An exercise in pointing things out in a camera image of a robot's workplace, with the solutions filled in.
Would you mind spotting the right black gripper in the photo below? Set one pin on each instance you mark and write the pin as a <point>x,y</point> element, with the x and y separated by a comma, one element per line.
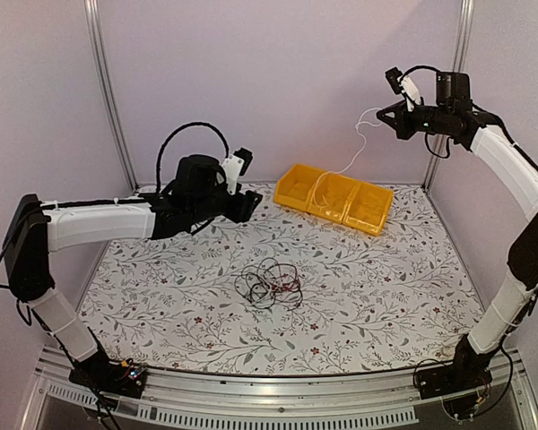
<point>402,124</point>

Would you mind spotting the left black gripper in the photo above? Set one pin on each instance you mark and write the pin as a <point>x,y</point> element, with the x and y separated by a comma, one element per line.
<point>245,207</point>

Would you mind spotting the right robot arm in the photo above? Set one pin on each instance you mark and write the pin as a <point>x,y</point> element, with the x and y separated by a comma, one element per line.
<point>455,116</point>

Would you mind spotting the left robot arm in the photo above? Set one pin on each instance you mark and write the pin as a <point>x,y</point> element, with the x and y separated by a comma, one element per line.
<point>203,190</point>

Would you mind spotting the yellow three-compartment bin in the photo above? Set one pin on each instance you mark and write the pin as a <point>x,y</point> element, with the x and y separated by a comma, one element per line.
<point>337,198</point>

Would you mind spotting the floral table mat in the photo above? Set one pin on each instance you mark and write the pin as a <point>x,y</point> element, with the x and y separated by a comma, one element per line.
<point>287,293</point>

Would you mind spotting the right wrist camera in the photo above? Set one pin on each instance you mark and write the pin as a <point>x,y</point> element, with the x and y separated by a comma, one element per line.
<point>404,85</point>

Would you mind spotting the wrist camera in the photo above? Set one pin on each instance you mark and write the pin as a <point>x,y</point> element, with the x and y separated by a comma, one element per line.
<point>234,166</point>
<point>404,85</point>

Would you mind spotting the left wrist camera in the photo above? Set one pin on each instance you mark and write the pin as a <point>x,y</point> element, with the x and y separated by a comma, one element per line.
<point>234,166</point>

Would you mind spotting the right aluminium frame post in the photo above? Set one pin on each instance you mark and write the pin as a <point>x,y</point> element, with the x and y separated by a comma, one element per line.
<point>446,86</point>

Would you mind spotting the aluminium frame post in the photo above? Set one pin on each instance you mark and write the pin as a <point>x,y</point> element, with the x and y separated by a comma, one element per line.
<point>446,86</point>
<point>92,15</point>

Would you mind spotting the aluminium front rail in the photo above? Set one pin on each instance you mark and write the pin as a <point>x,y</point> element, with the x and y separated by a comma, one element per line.
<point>379,400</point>

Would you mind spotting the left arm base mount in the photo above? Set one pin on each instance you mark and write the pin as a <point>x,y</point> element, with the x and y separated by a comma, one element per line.
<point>101,374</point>

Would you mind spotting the left aluminium frame post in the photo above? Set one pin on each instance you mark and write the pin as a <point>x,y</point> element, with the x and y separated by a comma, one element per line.
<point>92,15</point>

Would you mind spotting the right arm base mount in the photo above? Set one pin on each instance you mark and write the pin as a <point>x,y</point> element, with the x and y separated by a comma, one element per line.
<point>467,379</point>

